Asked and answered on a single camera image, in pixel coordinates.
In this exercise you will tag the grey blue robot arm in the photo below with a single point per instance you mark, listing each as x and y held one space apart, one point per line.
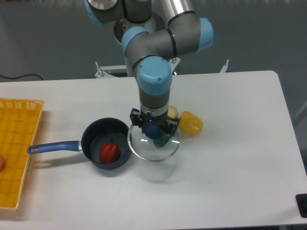
154 75

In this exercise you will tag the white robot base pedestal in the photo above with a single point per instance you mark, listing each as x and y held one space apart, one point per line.
153 26

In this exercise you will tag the glass lid blue knob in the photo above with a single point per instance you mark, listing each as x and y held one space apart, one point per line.
144 148

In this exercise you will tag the red bell pepper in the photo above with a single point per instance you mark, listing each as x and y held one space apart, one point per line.
109 153

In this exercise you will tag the yellow bell pepper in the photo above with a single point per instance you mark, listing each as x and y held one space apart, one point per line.
190 123

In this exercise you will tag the dark pot blue handle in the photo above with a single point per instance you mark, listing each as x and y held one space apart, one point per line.
98 132

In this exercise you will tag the yellow plastic basket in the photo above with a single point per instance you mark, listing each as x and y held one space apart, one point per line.
19 119

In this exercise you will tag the beige bread loaf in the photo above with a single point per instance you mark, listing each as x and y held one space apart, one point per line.
172 112

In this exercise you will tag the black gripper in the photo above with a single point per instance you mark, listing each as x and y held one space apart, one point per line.
154 122

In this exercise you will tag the orange object in basket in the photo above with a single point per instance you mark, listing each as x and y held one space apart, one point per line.
2 162

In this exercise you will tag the green bell pepper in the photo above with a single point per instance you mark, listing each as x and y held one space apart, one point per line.
162 141

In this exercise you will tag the black table corner device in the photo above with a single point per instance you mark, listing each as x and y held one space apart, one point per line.
301 200

